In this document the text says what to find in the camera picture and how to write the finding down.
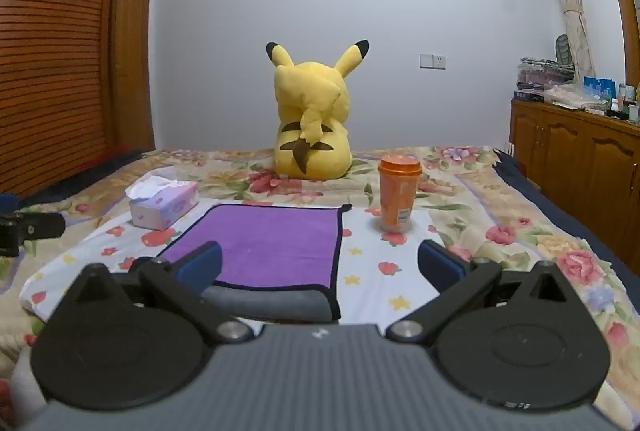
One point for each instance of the floral bed blanket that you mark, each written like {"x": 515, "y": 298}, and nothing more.
{"x": 525, "y": 231}

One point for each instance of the clear plastic bag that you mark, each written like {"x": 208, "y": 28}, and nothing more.
{"x": 570, "y": 95}

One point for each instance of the purple tissue box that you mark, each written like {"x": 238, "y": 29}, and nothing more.
{"x": 160, "y": 206}

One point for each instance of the wooden door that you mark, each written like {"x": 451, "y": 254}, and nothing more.
{"x": 132, "y": 46}

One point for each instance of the orange lidded cup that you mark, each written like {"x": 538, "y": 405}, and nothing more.
{"x": 397, "y": 196}

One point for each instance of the dark blue bed sheet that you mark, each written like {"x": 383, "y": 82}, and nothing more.
{"x": 560, "y": 206}

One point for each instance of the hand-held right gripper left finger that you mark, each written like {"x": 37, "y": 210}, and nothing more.
{"x": 202, "y": 263}

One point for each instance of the green hand fan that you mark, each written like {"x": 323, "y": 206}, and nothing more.
{"x": 562, "y": 47}

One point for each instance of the group of small bottles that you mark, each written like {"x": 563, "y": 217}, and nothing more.
{"x": 627, "y": 103}

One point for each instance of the white wall socket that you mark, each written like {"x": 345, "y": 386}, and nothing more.
{"x": 432, "y": 61}

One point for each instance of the flat dark box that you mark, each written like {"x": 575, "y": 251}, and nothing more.
{"x": 527, "y": 95}

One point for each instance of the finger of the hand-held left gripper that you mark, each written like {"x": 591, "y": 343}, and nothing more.
{"x": 42, "y": 225}

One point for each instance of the white strawberry print cloth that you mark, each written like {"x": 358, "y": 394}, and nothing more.
{"x": 370, "y": 261}

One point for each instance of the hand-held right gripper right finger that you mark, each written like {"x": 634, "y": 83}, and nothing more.
{"x": 437, "y": 263}

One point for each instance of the purple and grey towel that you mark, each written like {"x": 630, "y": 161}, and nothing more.
{"x": 270, "y": 246}

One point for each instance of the blue printed box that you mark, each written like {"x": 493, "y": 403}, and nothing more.
{"x": 600, "y": 87}

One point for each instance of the yellow plush toy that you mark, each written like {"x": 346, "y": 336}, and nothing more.
{"x": 310, "y": 121}

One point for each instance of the wooden sideboard cabinet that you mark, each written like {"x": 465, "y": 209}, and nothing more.
{"x": 575, "y": 156}

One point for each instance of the wooden louvred wardrobe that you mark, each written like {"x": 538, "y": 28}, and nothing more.
{"x": 55, "y": 51}

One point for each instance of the pile of folded clothes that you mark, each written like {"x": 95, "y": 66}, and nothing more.
{"x": 542, "y": 73}

